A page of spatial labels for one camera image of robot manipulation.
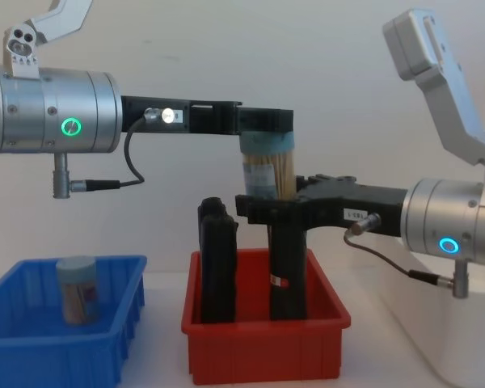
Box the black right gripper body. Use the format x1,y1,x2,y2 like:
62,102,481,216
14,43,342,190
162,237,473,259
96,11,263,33
301,178,408,238

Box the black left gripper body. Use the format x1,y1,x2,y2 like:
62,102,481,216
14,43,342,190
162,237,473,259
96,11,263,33
120,95,244,137

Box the toothpick jar with blue cap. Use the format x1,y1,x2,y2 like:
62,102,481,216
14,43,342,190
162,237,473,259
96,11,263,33
239,130,297,202
55,257,100,326

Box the black cylinder with red label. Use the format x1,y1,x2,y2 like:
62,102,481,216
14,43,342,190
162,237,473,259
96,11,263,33
268,223,309,323

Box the red plastic bin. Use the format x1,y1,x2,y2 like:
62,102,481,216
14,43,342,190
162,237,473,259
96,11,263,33
180,247,352,386

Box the blue plastic bin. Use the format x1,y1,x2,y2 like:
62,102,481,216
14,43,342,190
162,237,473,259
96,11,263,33
0,254,148,388

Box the thin dark right gripper cable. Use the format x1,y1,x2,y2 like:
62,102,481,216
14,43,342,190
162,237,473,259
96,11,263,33
343,213,456,289

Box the thin dark gripper cable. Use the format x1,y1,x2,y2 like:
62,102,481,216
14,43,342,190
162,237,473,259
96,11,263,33
70,106,175,192
343,213,456,289

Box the thin dark left gripper cable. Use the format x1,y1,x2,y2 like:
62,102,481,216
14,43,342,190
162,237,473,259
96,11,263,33
70,106,175,192

